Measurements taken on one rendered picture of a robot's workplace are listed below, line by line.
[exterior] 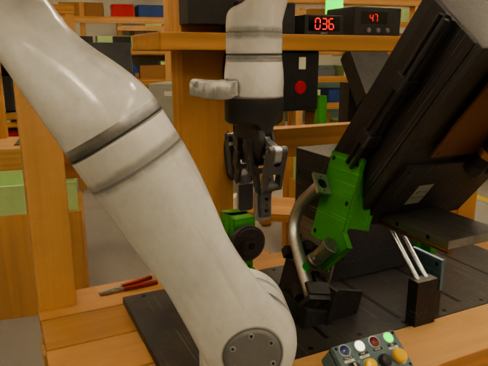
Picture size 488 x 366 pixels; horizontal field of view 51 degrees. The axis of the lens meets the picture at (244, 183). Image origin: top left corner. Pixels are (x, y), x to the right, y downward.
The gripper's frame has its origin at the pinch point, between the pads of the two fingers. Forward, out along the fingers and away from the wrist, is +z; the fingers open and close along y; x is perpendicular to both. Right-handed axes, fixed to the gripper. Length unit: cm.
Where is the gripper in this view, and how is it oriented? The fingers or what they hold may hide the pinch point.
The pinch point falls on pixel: (253, 202)
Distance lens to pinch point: 68.7
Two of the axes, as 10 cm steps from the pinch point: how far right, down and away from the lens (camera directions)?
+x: -9.0, 1.1, -4.2
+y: -4.3, -2.2, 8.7
